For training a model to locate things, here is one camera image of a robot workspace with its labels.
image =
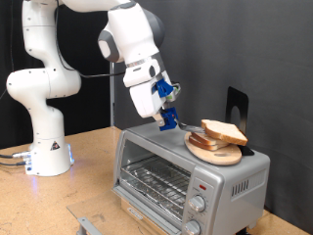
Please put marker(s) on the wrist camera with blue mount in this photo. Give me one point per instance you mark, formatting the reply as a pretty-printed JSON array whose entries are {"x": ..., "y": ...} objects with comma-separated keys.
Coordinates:
[{"x": 163, "y": 88}]

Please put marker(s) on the white bread slice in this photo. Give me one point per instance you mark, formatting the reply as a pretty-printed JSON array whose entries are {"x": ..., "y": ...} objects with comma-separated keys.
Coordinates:
[
  {"x": 225, "y": 132},
  {"x": 199, "y": 145},
  {"x": 203, "y": 139}
]

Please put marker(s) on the metal spatula with blue block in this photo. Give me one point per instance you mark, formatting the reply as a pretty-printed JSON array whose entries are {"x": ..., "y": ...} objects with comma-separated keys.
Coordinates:
[{"x": 169, "y": 119}]

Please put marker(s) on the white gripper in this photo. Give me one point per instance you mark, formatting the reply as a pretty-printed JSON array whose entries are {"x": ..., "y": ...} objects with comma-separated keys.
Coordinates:
[{"x": 143, "y": 98}]

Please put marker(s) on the silver oven knob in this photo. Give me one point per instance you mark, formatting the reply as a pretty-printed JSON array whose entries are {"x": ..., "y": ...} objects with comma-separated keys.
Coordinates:
[
  {"x": 192, "y": 227},
  {"x": 196, "y": 203}
]

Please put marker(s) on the black metal bookend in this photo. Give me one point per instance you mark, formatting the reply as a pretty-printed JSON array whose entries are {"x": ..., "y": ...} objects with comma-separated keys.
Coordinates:
[{"x": 235, "y": 98}]

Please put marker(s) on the round wooden board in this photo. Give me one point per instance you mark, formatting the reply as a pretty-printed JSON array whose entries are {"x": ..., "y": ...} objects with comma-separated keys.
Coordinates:
[{"x": 221, "y": 157}]

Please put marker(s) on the silver toaster oven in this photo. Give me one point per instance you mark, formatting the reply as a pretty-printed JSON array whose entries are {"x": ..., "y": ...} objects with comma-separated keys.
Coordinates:
[{"x": 228, "y": 182}]

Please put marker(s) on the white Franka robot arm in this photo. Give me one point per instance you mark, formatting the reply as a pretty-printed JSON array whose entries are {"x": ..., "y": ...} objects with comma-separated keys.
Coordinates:
[{"x": 42, "y": 81}]

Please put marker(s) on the metal stand pole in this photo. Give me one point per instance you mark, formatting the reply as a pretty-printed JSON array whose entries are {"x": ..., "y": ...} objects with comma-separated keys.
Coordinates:
[{"x": 112, "y": 104}]

